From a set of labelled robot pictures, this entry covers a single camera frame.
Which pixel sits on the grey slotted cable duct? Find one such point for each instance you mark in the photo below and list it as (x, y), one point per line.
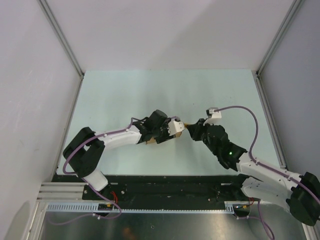
(99, 207)

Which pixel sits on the aluminium front cross rail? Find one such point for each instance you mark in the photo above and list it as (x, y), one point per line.
(61, 192)

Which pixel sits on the aluminium frame post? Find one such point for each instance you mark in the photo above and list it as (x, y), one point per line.
(58, 31)
(280, 34)

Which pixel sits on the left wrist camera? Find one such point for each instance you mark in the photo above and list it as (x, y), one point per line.
(175, 127)

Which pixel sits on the brown cardboard express box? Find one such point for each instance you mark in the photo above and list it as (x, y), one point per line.
(153, 140)

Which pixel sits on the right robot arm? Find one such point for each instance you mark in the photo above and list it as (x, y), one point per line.
(299, 194)

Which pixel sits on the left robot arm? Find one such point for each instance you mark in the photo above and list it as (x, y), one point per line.
(83, 154)

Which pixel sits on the right aluminium frame post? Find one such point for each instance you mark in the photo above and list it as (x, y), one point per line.
(280, 34)

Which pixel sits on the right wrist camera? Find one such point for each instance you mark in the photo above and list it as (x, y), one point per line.
(213, 116)

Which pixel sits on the left aluminium frame post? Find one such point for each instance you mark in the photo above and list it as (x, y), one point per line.
(58, 31)

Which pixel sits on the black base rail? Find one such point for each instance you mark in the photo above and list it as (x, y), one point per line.
(169, 191)

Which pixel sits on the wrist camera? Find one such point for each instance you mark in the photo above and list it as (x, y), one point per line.
(213, 116)
(175, 127)

